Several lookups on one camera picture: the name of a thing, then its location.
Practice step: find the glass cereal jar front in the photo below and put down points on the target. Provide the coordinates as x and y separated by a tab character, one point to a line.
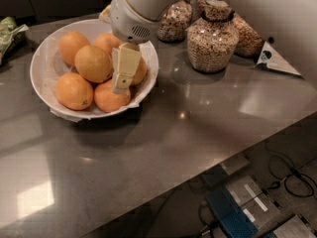
212	38

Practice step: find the grey metal case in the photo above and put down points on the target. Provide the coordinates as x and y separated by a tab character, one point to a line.
295	227

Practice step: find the orange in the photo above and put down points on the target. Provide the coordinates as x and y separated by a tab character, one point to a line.
93	64
140	73
70	44
108	101
107	42
73	91

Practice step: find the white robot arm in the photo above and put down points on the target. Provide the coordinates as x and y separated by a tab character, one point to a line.
290	26

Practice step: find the glass cereal jar right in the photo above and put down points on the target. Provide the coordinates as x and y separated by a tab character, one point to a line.
250	42

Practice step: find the white bowl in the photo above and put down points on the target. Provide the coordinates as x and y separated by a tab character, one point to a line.
46	63

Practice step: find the glass cereal jar back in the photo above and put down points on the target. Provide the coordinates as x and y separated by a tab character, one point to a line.
200	5

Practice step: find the glass cereal jar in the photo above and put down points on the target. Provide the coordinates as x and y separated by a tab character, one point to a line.
212	38
250	42
200	5
175	21

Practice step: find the blue and grey floor box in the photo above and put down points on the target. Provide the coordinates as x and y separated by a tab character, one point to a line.
240	205

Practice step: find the glass cereal jar left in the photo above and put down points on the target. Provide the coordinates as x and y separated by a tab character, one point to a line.
175	21

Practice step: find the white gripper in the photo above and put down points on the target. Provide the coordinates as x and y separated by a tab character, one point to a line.
129	21

